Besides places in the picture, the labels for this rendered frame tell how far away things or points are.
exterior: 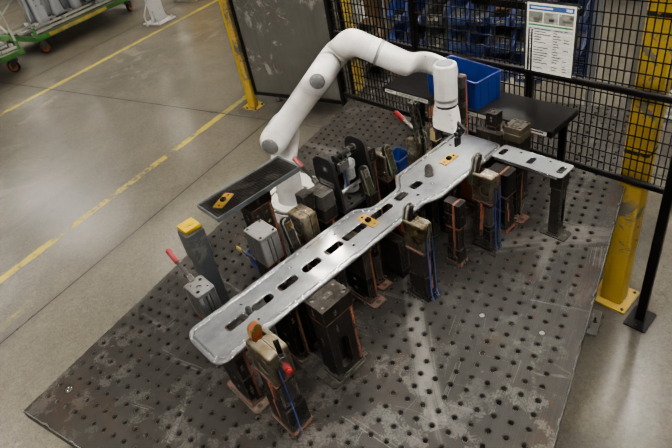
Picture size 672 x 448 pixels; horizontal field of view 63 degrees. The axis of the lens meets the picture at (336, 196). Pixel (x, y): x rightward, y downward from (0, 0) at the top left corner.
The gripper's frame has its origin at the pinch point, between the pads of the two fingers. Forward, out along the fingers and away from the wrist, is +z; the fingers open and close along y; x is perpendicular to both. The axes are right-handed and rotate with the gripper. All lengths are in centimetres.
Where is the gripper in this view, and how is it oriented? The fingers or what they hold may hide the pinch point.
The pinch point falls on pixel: (447, 140)
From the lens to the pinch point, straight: 216.0
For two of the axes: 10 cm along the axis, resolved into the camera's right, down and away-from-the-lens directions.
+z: 1.5, 8.0, 5.8
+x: 7.1, -4.9, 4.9
